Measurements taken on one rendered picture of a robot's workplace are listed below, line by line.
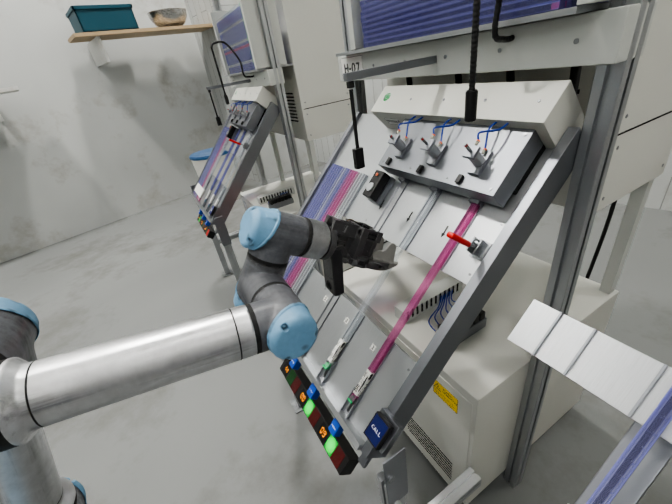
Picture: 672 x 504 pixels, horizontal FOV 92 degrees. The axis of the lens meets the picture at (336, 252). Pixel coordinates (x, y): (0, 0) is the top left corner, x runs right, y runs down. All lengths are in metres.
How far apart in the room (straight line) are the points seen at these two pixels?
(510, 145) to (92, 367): 0.71
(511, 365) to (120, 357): 0.88
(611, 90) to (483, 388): 0.67
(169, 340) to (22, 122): 4.56
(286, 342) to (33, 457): 0.45
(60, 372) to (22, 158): 4.53
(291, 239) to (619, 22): 0.56
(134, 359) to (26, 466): 0.33
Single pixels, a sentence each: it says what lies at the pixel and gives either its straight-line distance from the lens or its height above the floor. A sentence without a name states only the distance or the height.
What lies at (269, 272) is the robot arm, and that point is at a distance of 0.57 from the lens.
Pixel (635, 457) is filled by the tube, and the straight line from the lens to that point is 0.51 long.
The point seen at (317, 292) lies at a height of 0.82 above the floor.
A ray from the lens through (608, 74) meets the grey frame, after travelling 0.73.
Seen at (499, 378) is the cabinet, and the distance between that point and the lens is 0.99.
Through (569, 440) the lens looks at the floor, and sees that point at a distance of 1.70.
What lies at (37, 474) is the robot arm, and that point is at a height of 0.89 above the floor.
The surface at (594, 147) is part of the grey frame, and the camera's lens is 0.73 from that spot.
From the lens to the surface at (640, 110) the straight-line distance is 0.93.
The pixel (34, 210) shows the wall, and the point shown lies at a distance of 5.03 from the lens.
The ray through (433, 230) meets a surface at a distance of 0.75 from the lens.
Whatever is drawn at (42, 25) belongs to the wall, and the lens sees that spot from 5.04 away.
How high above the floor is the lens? 1.38
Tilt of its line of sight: 30 degrees down
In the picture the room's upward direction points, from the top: 10 degrees counter-clockwise
